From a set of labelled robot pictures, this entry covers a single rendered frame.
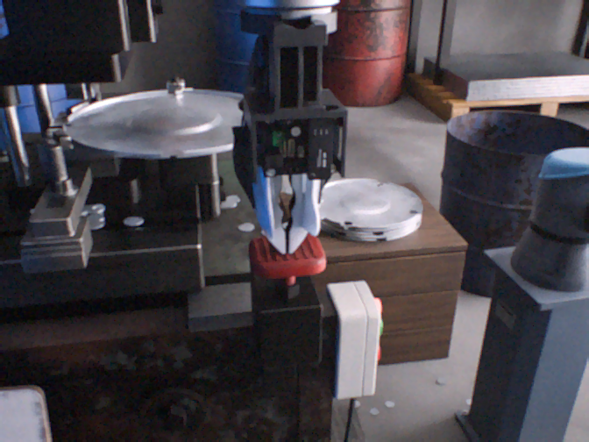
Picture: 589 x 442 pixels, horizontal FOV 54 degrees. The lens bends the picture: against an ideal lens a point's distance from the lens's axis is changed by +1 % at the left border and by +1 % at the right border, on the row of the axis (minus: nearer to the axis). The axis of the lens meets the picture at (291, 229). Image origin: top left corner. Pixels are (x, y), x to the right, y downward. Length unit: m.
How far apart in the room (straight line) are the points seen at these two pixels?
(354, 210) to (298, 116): 1.04
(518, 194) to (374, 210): 0.45
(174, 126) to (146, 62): 3.41
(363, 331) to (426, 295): 0.79
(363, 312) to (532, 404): 0.64
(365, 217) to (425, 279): 0.21
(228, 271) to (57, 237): 0.20
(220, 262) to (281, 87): 0.35
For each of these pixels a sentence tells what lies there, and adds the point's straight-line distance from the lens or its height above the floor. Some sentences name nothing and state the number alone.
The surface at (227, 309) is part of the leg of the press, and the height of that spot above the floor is 0.64.
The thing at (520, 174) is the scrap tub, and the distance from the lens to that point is 1.69.
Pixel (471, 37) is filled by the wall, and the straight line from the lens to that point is 4.63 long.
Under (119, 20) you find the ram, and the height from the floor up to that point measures 0.92.
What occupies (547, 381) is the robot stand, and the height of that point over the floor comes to 0.25.
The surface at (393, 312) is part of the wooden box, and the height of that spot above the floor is 0.17.
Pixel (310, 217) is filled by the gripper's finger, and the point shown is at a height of 0.80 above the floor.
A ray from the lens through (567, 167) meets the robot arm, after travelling 1.05.
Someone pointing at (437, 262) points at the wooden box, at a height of 0.31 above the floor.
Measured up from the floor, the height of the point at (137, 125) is 0.79.
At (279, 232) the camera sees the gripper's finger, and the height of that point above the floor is 0.78.
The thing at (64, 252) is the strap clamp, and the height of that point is 0.72.
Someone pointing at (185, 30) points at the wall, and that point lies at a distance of 4.14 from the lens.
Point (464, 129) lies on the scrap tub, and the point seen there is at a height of 0.43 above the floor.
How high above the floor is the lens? 1.02
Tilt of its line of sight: 28 degrees down
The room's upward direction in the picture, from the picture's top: straight up
